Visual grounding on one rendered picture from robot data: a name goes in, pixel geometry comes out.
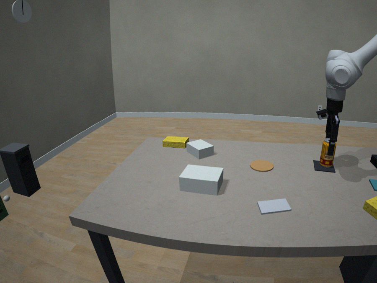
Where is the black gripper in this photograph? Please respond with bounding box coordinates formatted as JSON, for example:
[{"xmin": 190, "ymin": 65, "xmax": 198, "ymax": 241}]
[{"xmin": 325, "ymin": 98, "xmax": 343, "ymax": 156}]

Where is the dark grey square slate coaster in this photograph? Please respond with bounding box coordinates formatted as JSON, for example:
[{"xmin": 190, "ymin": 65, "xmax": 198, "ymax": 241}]
[{"xmin": 313, "ymin": 160, "xmax": 335, "ymax": 173}]

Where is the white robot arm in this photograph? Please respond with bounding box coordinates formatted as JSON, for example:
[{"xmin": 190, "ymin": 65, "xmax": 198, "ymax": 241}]
[{"xmin": 316, "ymin": 34, "xmax": 377, "ymax": 120}]

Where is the tan round disc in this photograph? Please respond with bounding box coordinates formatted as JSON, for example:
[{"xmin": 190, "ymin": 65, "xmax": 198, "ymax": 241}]
[{"xmin": 250, "ymin": 160, "xmax": 274, "ymax": 172}]

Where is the teal flat square tile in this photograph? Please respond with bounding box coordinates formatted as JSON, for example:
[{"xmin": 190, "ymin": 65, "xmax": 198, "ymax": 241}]
[{"xmin": 369, "ymin": 179, "xmax": 377, "ymax": 191}]

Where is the yellow and red drink can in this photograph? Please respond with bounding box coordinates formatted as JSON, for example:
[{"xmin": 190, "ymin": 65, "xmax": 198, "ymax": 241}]
[{"xmin": 320, "ymin": 138, "xmax": 336, "ymax": 168}]

